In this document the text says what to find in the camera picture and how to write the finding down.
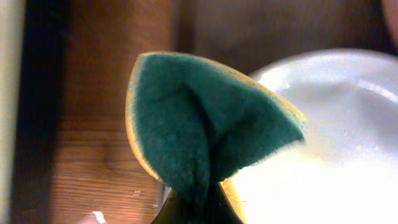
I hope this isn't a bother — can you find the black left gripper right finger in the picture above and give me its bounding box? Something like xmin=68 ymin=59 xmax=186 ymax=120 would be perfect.
xmin=205 ymin=184 xmax=243 ymax=224

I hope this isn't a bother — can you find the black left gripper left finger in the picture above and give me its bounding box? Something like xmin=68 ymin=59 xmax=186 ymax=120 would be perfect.
xmin=151 ymin=189 xmax=199 ymax=224

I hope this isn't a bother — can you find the green and yellow sponge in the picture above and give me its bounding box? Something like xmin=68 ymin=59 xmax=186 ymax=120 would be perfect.
xmin=126 ymin=52 xmax=305 ymax=223

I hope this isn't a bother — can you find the white plate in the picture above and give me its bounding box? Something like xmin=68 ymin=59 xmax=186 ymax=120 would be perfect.
xmin=233 ymin=49 xmax=397 ymax=223

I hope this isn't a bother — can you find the small black soapy water tray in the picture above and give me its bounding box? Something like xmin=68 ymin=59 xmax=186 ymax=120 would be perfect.
xmin=1 ymin=0 xmax=69 ymax=223

